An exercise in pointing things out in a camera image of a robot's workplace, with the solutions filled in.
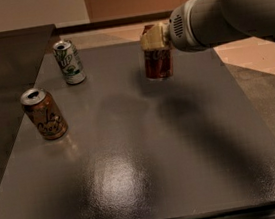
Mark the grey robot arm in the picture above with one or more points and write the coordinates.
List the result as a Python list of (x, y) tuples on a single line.
[(203, 24)]

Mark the red coke can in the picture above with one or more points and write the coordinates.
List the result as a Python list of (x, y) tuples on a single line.
[(158, 64)]

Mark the brown LaCroix can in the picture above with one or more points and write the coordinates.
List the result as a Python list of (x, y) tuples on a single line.
[(42, 110)]

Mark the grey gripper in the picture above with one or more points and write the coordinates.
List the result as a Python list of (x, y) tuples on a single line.
[(179, 30)]

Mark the green white 7up can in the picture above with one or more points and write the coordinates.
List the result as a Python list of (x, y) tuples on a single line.
[(69, 62)]

